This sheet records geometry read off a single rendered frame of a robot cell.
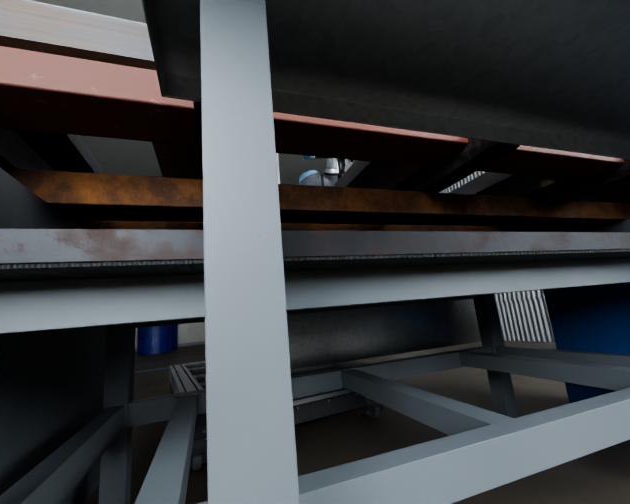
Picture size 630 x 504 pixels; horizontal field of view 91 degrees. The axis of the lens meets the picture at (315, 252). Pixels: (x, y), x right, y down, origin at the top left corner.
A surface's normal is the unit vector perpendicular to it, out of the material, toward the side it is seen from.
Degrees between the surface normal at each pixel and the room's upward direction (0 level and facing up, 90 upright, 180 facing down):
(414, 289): 90
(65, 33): 90
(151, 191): 90
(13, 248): 90
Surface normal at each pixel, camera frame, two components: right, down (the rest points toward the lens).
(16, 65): 0.32, -0.22
